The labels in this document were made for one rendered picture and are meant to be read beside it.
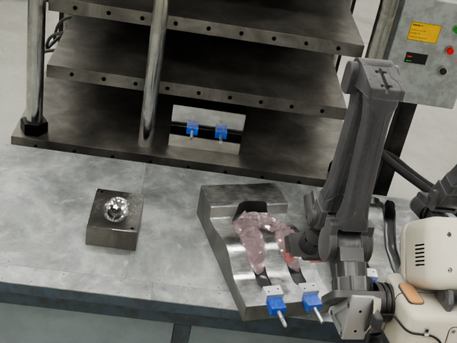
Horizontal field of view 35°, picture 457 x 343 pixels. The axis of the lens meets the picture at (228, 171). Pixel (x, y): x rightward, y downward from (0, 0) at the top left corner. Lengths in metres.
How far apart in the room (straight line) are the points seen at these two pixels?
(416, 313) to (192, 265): 0.85
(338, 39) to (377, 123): 1.14
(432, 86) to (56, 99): 1.47
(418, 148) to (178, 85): 2.59
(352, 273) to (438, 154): 3.41
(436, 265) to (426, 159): 3.32
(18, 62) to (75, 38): 2.24
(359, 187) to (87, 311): 0.96
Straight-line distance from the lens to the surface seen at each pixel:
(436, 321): 1.55
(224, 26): 2.55
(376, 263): 2.22
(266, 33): 2.57
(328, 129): 3.10
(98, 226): 2.16
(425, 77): 2.79
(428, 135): 5.15
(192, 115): 2.69
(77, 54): 2.79
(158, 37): 2.53
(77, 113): 2.91
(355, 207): 1.58
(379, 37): 2.54
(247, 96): 2.66
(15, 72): 5.00
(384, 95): 1.49
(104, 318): 2.18
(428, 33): 2.72
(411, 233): 1.60
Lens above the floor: 2.18
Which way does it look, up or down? 32 degrees down
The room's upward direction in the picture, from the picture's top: 11 degrees clockwise
